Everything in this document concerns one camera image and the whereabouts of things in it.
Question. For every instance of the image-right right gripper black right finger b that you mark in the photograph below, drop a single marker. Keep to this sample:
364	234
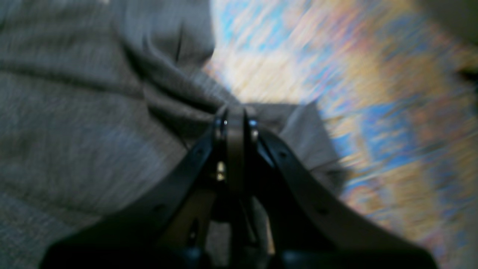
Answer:
311	228

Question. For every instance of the image-right right gripper black left finger a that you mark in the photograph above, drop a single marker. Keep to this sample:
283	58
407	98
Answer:
167	227

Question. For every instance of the grey t-shirt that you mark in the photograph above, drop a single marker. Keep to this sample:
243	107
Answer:
99	100

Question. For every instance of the patterned tile tablecloth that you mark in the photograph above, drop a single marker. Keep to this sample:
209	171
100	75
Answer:
383	76

